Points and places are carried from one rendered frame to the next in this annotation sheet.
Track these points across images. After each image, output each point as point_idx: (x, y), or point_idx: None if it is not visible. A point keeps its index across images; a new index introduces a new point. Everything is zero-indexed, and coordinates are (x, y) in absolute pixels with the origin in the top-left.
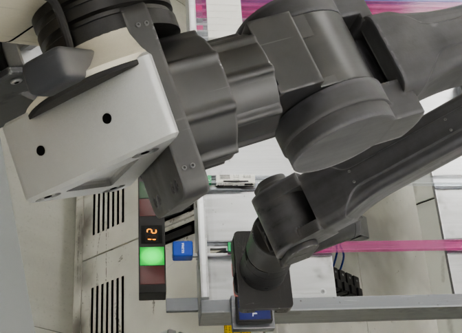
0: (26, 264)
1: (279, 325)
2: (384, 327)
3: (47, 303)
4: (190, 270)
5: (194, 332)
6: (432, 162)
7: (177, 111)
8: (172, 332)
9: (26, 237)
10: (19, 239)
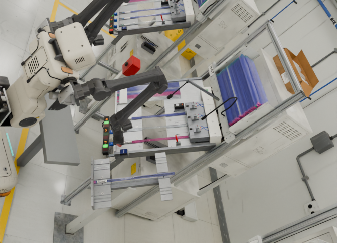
0: (90, 169)
1: (141, 166)
2: None
3: None
4: (125, 161)
5: (125, 174)
6: (133, 107)
7: (74, 90)
8: (110, 161)
9: (90, 162)
10: (88, 163)
